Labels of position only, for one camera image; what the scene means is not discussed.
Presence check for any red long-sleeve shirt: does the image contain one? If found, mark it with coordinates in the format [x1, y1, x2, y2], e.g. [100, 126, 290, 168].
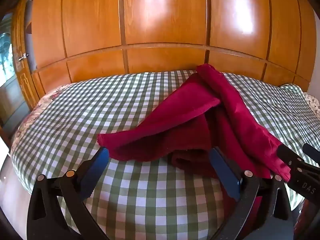
[97, 64, 290, 239]

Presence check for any floral bedspread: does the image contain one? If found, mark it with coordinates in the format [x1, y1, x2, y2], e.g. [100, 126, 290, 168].
[10, 84, 71, 154]

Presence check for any wooden wardrobe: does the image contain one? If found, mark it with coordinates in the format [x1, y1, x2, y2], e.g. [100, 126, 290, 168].
[31, 0, 316, 95]

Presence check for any wooden door with handle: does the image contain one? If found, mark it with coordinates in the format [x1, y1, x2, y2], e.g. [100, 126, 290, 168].
[11, 0, 40, 111]

